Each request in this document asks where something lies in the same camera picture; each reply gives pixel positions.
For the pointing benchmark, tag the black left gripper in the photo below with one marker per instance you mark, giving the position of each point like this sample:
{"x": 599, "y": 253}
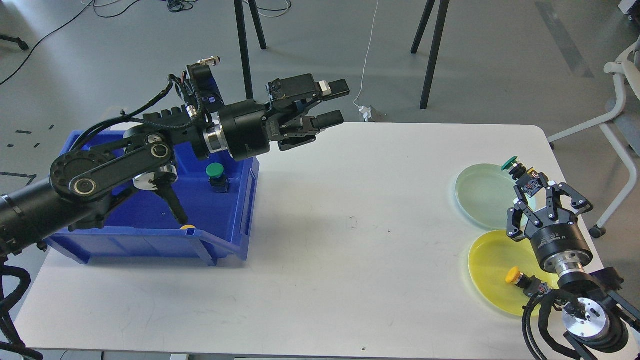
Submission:
{"x": 245, "y": 129}

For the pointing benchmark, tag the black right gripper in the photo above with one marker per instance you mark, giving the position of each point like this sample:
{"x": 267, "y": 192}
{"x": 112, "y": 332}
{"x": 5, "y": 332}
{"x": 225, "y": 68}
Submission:
{"x": 555, "y": 234}

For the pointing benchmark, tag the green push button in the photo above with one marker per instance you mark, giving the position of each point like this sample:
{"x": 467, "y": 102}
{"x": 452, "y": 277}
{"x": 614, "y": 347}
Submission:
{"x": 527, "y": 180}
{"x": 218, "y": 178}

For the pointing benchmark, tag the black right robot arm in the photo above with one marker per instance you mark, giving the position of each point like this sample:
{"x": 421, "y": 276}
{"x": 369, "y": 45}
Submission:
{"x": 584, "y": 313}

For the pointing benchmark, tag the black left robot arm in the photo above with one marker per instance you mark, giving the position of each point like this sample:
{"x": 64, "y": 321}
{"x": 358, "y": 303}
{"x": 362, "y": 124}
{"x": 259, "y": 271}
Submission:
{"x": 116, "y": 158}

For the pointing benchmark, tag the light green plate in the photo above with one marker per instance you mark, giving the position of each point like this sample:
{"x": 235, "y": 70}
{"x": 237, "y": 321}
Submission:
{"x": 485, "y": 193}

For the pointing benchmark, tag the yellow plate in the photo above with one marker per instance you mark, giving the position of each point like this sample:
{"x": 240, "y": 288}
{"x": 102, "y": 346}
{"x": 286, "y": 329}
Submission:
{"x": 491, "y": 257}

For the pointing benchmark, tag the white power adapter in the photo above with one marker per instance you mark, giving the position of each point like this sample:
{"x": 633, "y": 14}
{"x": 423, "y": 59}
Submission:
{"x": 371, "y": 115}

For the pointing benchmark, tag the blue plastic bin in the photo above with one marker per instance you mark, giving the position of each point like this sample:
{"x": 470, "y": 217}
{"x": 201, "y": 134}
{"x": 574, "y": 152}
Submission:
{"x": 143, "y": 225}

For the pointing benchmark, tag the black tripod legs left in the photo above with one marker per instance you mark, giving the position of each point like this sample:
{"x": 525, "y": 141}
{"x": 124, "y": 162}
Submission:
{"x": 243, "y": 41}

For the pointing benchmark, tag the black tripod legs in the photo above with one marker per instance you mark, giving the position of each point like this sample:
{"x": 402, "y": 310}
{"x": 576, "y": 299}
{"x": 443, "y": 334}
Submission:
{"x": 243, "y": 41}
{"x": 435, "y": 46}

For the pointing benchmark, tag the black tripod legs right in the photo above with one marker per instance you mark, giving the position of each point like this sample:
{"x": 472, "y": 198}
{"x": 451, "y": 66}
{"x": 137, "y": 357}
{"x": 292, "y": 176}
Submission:
{"x": 435, "y": 46}

